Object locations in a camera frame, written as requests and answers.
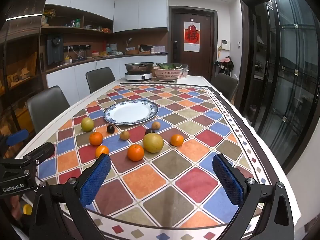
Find colourful checkered tablecloth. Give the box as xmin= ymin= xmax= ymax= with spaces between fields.
xmin=15 ymin=82 xmax=278 ymax=240

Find orange tangerine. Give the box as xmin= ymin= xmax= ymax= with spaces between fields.
xmin=127 ymin=144 xmax=145 ymax=161
xmin=170 ymin=134 xmax=184 ymax=147
xmin=95 ymin=145 xmax=110 ymax=158
xmin=89 ymin=132 xmax=104 ymax=146

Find red and white wall calendar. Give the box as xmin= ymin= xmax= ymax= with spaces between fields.
xmin=184 ymin=21 xmax=201 ymax=53

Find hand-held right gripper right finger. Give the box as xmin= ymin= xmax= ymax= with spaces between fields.
xmin=212 ymin=154 xmax=295 ymax=240

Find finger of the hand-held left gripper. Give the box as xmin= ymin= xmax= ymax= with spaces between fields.
xmin=23 ymin=142 xmax=55 ymax=166
xmin=0 ymin=129 xmax=29 ymax=158

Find grey dining chair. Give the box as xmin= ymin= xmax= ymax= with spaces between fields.
xmin=26 ymin=85 xmax=70 ymax=134
xmin=85 ymin=67 xmax=116 ymax=93
xmin=212 ymin=73 xmax=238 ymax=101

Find dark brown door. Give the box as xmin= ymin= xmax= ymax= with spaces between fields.
xmin=168 ymin=6 xmax=218 ymax=77

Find steel pot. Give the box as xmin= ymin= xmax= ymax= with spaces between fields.
xmin=124 ymin=62 xmax=154 ymax=73

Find yellow flower bouquet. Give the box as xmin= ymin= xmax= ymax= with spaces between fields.
xmin=42 ymin=9 xmax=56 ymax=27

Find pink colander basket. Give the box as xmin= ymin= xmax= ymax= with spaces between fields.
xmin=153 ymin=67 xmax=184 ymax=81

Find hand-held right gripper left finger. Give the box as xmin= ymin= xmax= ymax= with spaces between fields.
xmin=30 ymin=153 xmax=112 ymax=240

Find white upper cabinets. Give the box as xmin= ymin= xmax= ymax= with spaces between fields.
xmin=45 ymin=0 xmax=168 ymax=33

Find green leafy vegetables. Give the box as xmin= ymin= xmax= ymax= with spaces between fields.
xmin=156 ymin=63 xmax=187 ymax=70

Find black water dispenser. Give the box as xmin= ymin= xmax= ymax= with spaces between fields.
xmin=47 ymin=34 xmax=64 ymax=65

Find white cabinets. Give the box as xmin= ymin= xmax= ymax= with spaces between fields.
xmin=45 ymin=0 xmax=168 ymax=33
xmin=46 ymin=55 xmax=169 ymax=90

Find pink and black bags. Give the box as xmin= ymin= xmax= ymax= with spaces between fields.
xmin=214 ymin=56 xmax=234 ymax=75

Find blue rimmed white plate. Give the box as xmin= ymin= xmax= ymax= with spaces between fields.
xmin=104 ymin=99 xmax=159 ymax=126

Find white lower cabinets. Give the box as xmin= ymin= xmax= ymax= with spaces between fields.
xmin=46 ymin=55 xmax=169 ymax=90

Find black framed glass sliding door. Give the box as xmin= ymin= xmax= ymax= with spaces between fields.
xmin=240 ymin=0 xmax=320 ymax=178

